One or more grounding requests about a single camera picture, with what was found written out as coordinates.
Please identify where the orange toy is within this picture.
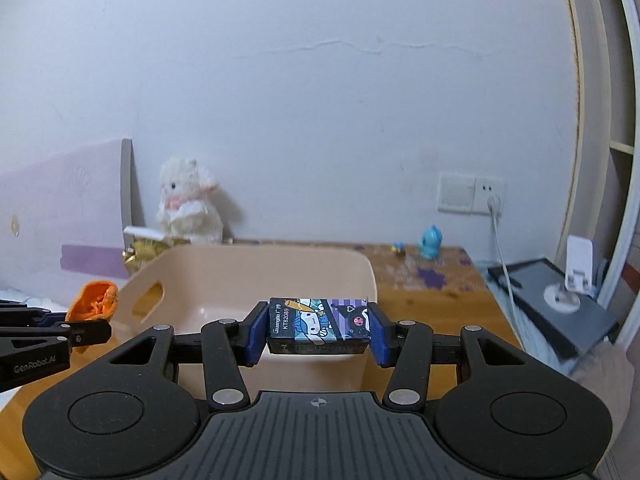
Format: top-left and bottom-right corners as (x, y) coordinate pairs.
(65, 281), (119, 323)

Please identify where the blue cartoon card box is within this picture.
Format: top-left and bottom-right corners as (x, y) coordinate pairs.
(267, 298), (370, 354)

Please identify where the beige plastic storage bin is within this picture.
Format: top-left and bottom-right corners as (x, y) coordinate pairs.
(112, 244), (378, 396)

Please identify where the gold wrapped gift item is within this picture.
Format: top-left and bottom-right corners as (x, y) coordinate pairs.
(122, 238), (171, 276)

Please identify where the blue cartoon figurine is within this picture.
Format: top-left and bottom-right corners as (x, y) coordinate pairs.
(419, 226), (442, 261)

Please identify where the pink headboard panel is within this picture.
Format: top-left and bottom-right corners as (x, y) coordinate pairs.
(1, 138), (132, 307)

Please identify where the white paper card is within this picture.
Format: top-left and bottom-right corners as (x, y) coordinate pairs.
(122, 226), (170, 243)

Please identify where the white plush lamb toy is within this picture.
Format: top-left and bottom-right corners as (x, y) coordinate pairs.
(157, 157), (224, 244)

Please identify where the white phone stand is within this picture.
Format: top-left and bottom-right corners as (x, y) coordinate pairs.
(544, 235), (593, 314)

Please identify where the dark grey flat box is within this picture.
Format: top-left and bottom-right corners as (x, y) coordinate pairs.
(488, 256), (617, 359)

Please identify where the white wall light switch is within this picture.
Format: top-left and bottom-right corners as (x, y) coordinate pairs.
(437, 174), (476, 214)

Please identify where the white power plug cable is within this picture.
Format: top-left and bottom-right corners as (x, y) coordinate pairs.
(486, 194), (526, 352)

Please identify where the white wall power socket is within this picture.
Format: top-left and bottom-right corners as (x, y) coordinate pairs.
(471, 177), (506, 214)

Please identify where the white wooden shelf frame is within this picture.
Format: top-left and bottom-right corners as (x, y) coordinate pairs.
(561, 0), (639, 318)

